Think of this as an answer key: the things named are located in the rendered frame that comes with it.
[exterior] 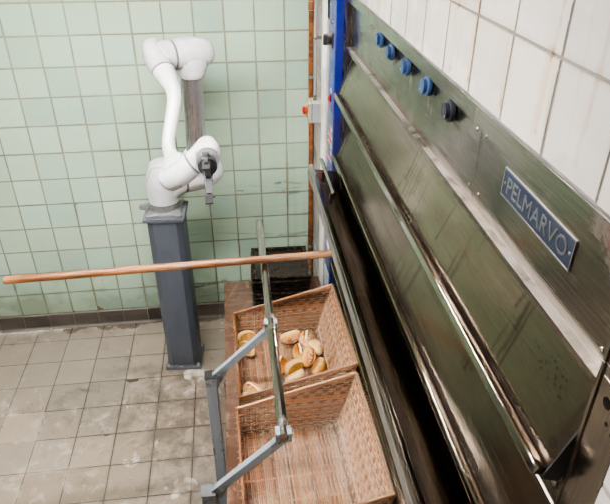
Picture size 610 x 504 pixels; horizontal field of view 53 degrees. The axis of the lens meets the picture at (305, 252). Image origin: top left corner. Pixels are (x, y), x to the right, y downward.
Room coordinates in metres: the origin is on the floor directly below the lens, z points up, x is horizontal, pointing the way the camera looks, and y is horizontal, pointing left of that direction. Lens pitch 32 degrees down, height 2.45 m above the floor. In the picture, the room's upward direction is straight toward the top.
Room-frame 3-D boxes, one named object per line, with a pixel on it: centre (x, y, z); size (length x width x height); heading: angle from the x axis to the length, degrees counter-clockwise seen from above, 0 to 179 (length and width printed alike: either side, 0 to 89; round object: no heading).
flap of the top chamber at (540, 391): (1.47, -0.27, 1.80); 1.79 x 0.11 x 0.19; 7
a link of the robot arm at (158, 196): (2.76, 0.71, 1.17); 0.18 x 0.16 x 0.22; 123
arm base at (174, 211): (2.76, 0.73, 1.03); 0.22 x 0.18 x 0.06; 93
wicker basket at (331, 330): (2.01, 0.06, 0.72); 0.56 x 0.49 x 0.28; 8
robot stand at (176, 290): (2.76, 0.71, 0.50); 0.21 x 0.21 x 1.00; 3
